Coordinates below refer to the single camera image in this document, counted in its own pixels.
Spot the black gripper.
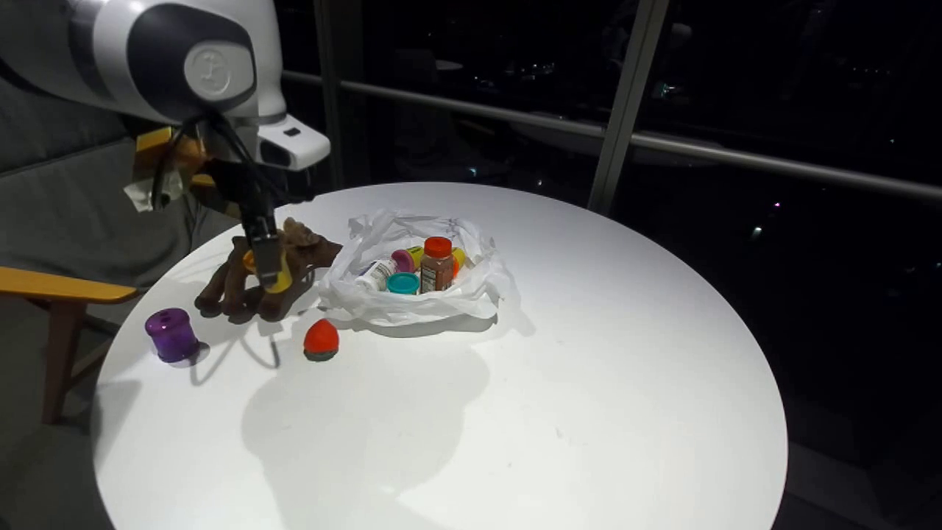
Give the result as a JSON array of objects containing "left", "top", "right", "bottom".
[{"left": 213, "top": 162, "right": 278, "bottom": 243}]

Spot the green tub with pink lid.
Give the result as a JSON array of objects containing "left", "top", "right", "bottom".
[{"left": 393, "top": 249, "right": 418, "bottom": 271}]

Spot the brown jar with red lid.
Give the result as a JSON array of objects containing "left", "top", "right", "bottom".
[{"left": 422, "top": 236, "right": 453, "bottom": 290}]

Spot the orange play-dough tub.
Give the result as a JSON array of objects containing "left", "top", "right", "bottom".
[{"left": 262, "top": 265, "right": 294, "bottom": 293}]

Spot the teal lid play-dough tub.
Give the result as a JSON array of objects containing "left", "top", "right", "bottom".
[{"left": 386, "top": 271, "right": 422, "bottom": 293}]

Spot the yellow tub with orange lid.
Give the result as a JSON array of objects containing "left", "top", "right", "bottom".
[{"left": 453, "top": 248, "right": 471, "bottom": 273}]

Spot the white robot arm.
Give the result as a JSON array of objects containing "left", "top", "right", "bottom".
[{"left": 0, "top": 0, "right": 330, "bottom": 243}]

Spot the clear plastic bag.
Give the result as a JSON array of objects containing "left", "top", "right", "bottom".
[{"left": 322, "top": 212, "right": 519, "bottom": 330}]

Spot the brown teddy bear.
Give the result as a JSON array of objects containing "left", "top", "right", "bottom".
[{"left": 194, "top": 218, "right": 338, "bottom": 320}]

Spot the purple play-dough tub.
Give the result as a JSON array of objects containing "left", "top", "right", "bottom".
[{"left": 144, "top": 305, "right": 200, "bottom": 361}]

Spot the red play-dough tub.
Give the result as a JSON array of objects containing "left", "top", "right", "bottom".
[{"left": 303, "top": 318, "right": 338, "bottom": 361}]

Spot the wooden chair armrest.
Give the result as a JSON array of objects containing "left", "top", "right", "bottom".
[{"left": 0, "top": 265, "right": 135, "bottom": 304}]

